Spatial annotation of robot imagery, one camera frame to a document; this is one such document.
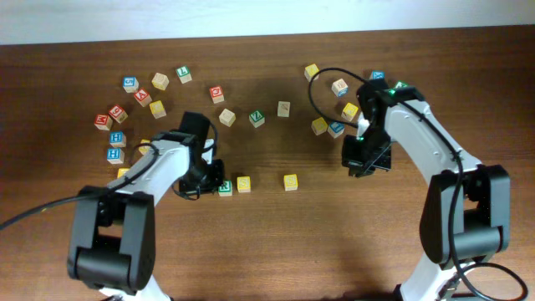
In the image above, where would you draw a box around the green R block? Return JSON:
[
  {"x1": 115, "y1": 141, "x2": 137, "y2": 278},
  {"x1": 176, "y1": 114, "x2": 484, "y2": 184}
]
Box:
[{"x1": 218, "y1": 180, "x2": 233, "y2": 196}]

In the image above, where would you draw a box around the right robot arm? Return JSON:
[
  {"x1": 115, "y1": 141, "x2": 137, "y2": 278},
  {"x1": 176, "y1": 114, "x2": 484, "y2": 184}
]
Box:
[{"x1": 342, "y1": 79, "x2": 511, "y2": 300}]

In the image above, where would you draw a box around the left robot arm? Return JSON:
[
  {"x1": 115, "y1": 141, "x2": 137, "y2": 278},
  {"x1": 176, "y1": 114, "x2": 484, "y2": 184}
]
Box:
[{"x1": 67, "y1": 112, "x2": 224, "y2": 300}]

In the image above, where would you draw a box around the blue L block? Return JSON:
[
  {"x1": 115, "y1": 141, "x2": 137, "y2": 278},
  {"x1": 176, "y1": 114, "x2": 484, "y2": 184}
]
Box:
[{"x1": 328, "y1": 122, "x2": 344, "y2": 139}]

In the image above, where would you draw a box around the yellow E block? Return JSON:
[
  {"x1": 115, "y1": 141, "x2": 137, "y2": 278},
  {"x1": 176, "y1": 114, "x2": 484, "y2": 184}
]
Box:
[{"x1": 311, "y1": 117, "x2": 329, "y2": 135}]

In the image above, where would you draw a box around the plain wood block centre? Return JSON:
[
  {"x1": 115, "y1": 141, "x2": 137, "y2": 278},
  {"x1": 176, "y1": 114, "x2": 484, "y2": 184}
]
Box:
[{"x1": 219, "y1": 109, "x2": 236, "y2": 127}]

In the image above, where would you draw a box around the yellow O block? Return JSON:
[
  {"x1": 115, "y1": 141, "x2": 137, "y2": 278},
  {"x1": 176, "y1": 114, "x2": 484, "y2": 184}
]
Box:
[{"x1": 138, "y1": 139, "x2": 151, "y2": 155}]

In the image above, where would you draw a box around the wood block blue D side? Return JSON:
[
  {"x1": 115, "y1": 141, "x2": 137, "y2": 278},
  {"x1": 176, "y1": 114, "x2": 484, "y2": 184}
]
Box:
[{"x1": 331, "y1": 79, "x2": 349, "y2": 97}]

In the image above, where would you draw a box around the green J block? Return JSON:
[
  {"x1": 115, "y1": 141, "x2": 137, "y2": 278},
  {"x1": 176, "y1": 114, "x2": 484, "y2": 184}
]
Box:
[{"x1": 395, "y1": 81, "x2": 409, "y2": 89}]

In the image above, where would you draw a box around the blue X block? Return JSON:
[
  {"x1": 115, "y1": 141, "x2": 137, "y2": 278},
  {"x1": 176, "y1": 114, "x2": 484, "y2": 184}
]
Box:
[{"x1": 369, "y1": 70, "x2": 385, "y2": 80}]

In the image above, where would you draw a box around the green Z block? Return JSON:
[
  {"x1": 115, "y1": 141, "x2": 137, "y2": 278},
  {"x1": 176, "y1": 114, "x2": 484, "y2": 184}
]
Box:
[{"x1": 249, "y1": 110, "x2": 266, "y2": 128}]

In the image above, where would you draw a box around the yellow block upper left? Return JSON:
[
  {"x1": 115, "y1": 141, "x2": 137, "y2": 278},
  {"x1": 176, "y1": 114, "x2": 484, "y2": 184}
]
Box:
[{"x1": 150, "y1": 100, "x2": 166, "y2": 119}]

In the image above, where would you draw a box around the yellow C block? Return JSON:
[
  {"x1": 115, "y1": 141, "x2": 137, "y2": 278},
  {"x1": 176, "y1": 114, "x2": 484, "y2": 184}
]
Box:
[{"x1": 117, "y1": 168, "x2": 129, "y2": 178}]

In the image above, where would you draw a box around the red G block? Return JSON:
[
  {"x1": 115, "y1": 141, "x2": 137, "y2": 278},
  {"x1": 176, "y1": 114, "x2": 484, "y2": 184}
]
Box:
[{"x1": 209, "y1": 86, "x2": 225, "y2": 104}]

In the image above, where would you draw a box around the blue H block lower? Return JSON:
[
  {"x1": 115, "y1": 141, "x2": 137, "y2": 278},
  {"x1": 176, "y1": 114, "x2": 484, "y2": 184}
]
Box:
[{"x1": 106, "y1": 148, "x2": 125, "y2": 165}]

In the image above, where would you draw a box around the blue h block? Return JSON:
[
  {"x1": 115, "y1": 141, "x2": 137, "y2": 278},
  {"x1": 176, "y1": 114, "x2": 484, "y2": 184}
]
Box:
[
  {"x1": 106, "y1": 148, "x2": 125, "y2": 165},
  {"x1": 110, "y1": 131, "x2": 127, "y2": 148}
]

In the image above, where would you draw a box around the blue H block upper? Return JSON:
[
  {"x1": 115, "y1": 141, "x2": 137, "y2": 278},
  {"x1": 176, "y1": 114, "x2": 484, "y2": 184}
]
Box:
[{"x1": 110, "y1": 131, "x2": 127, "y2": 148}]

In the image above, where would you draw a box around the plain wood block picture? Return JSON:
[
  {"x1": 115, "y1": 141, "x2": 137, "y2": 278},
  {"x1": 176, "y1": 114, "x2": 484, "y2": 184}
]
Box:
[{"x1": 278, "y1": 101, "x2": 291, "y2": 118}]

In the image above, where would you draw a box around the yellow block top right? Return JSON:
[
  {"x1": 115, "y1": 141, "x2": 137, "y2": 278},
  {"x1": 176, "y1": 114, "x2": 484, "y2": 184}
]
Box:
[{"x1": 304, "y1": 64, "x2": 319, "y2": 82}]

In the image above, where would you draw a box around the red A block upper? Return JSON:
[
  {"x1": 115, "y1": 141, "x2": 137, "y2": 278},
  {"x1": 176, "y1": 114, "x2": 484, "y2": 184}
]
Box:
[{"x1": 134, "y1": 88, "x2": 153, "y2": 107}]

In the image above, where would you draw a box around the green L block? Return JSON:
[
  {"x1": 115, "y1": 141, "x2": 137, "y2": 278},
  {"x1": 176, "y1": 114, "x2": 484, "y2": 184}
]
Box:
[{"x1": 176, "y1": 65, "x2": 192, "y2": 84}]

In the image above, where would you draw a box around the plain wood yellow-sided block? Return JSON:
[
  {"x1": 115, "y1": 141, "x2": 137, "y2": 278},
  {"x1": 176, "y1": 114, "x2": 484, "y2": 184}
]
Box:
[{"x1": 151, "y1": 73, "x2": 169, "y2": 90}]

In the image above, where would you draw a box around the red 9 block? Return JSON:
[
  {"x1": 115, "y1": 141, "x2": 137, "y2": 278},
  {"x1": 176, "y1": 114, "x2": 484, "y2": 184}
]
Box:
[{"x1": 108, "y1": 105, "x2": 128, "y2": 124}]

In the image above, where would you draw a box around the red M block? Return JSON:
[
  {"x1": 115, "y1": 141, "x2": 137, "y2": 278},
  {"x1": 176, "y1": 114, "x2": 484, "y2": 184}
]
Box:
[{"x1": 94, "y1": 114, "x2": 113, "y2": 131}]

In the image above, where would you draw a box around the blue S block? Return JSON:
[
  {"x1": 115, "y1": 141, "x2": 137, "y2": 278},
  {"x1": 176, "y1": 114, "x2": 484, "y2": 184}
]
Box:
[{"x1": 122, "y1": 76, "x2": 139, "y2": 94}]

